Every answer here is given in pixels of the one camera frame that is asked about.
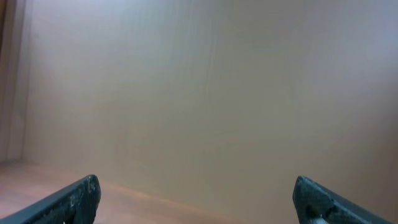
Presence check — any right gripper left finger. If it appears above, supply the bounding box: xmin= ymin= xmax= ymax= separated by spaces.
xmin=1 ymin=174 xmax=101 ymax=224

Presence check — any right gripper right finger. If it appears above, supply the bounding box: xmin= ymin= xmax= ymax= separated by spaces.
xmin=292 ymin=175 xmax=391 ymax=224

